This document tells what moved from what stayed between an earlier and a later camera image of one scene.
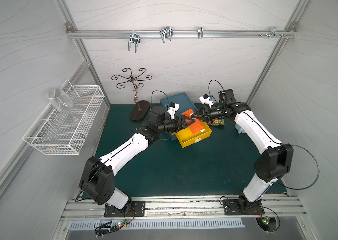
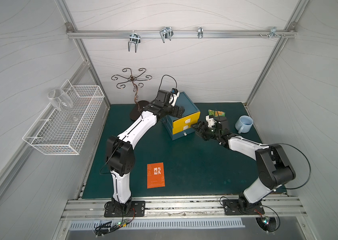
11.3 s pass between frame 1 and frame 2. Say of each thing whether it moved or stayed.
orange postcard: moved
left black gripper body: moved
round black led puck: stayed
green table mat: stayed
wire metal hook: stayed
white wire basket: stayed
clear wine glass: stayed
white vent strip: stayed
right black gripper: moved
